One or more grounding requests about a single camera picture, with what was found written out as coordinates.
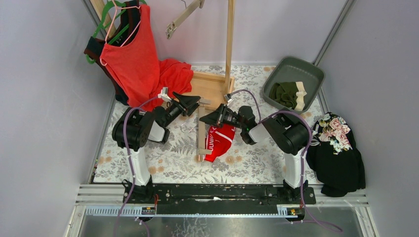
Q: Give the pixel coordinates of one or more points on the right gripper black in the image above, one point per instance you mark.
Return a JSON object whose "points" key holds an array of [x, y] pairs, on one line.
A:
{"points": [[221, 115]]}

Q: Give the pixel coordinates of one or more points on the black floral garment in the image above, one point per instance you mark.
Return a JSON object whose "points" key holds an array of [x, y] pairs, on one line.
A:
{"points": [[334, 157]]}

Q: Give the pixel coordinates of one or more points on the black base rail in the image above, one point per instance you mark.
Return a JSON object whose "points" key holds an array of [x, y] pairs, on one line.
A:
{"points": [[221, 199]]}

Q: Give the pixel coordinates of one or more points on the red tank top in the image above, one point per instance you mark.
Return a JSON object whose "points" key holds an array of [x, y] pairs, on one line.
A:
{"points": [[137, 70]]}

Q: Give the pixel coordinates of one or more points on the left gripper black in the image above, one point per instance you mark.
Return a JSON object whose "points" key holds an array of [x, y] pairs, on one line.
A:
{"points": [[181, 106]]}

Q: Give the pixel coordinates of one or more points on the grey plastic bin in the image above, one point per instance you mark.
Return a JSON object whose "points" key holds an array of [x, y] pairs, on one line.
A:
{"points": [[292, 69]]}

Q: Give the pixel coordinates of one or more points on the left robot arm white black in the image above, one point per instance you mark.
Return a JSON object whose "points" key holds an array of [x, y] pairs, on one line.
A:
{"points": [[149, 122]]}

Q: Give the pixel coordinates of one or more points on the green plastic hanger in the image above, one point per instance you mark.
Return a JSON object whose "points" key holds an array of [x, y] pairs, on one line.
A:
{"points": [[118, 24]]}

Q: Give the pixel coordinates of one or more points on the floral table cloth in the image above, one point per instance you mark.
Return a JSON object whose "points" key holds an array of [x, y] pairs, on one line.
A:
{"points": [[177, 160]]}

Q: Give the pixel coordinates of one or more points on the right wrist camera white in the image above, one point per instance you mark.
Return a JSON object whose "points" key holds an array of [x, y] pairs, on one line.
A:
{"points": [[228, 99]]}

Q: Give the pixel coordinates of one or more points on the wooden clothes rack stand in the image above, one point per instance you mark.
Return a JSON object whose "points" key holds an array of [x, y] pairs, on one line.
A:
{"points": [[213, 88]]}

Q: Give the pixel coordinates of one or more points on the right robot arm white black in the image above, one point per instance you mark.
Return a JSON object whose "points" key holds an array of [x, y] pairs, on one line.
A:
{"points": [[288, 130]]}

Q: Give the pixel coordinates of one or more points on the olive green underwear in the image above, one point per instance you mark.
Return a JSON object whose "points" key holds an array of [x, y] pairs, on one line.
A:
{"points": [[289, 94]]}

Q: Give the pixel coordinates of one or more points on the dark striped garment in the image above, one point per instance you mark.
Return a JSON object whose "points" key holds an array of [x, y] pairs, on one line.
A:
{"points": [[129, 18]]}

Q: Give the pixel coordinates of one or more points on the red underwear with white lettering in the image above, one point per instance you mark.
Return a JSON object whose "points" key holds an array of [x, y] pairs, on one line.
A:
{"points": [[219, 141]]}

